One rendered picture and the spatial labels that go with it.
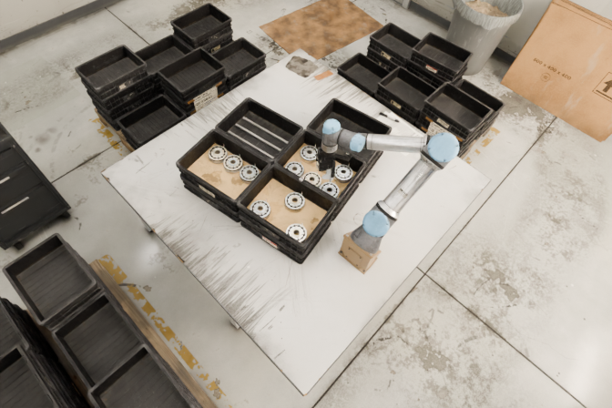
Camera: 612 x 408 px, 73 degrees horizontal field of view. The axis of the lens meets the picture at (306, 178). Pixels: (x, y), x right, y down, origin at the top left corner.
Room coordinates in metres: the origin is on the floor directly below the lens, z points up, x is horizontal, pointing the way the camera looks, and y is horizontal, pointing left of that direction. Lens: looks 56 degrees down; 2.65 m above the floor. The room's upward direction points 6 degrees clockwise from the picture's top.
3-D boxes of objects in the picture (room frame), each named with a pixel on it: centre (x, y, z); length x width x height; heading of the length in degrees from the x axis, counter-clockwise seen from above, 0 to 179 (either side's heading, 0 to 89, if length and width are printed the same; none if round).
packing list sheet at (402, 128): (1.74, -0.54, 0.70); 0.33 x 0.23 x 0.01; 51
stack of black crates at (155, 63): (2.49, 1.22, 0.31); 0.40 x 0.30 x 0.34; 141
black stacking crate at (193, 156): (1.20, 0.43, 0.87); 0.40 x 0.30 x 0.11; 61
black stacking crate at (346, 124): (1.54, -0.21, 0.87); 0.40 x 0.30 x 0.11; 61
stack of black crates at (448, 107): (2.16, -1.02, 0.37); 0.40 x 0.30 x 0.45; 51
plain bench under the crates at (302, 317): (1.33, 0.03, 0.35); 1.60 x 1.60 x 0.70; 51
